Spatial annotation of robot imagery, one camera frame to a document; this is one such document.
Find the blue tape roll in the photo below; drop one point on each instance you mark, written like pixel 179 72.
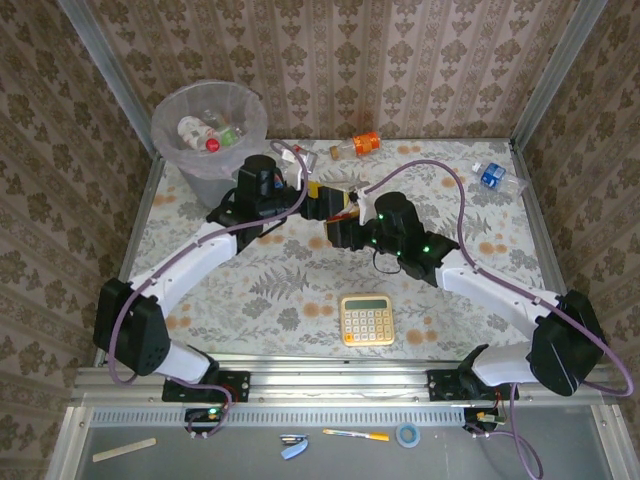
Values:
pixel 397 435

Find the aluminium frame post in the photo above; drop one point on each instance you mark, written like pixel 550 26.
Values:
pixel 555 75
pixel 111 75

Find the translucent plastic bin liner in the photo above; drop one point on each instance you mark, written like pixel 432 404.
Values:
pixel 235 160

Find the white red-print label bottle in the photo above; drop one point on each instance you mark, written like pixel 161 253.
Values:
pixel 192 131

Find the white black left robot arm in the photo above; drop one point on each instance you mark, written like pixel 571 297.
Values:
pixel 185 265

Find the light blue label bottle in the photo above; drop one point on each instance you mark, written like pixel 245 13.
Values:
pixel 492 172

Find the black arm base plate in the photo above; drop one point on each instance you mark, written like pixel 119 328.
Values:
pixel 241 380
pixel 440 385

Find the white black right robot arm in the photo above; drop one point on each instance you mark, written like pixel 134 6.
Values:
pixel 495 292

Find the black controller board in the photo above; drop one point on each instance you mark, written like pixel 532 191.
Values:
pixel 480 417
pixel 197 415

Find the clear bottle orange marks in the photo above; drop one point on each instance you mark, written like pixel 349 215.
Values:
pixel 215 118

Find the orange label plastic bottle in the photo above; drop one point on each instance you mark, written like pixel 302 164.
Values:
pixel 366 143

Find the aluminium table side rail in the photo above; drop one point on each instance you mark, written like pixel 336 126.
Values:
pixel 523 161
pixel 135 235

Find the yellow orange pen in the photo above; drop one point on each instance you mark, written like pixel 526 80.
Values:
pixel 360 434

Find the blue stapler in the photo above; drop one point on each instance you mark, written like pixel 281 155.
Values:
pixel 295 450

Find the grey waste bin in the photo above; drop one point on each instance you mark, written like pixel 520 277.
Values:
pixel 210 187

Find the green tinted clear bottle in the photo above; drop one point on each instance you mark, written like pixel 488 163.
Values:
pixel 228 136

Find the flat wooden stick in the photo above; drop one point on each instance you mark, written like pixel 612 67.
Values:
pixel 125 450

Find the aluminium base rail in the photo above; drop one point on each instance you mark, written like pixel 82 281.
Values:
pixel 325 382

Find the yellow desk calculator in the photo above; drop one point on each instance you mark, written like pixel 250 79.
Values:
pixel 367 322

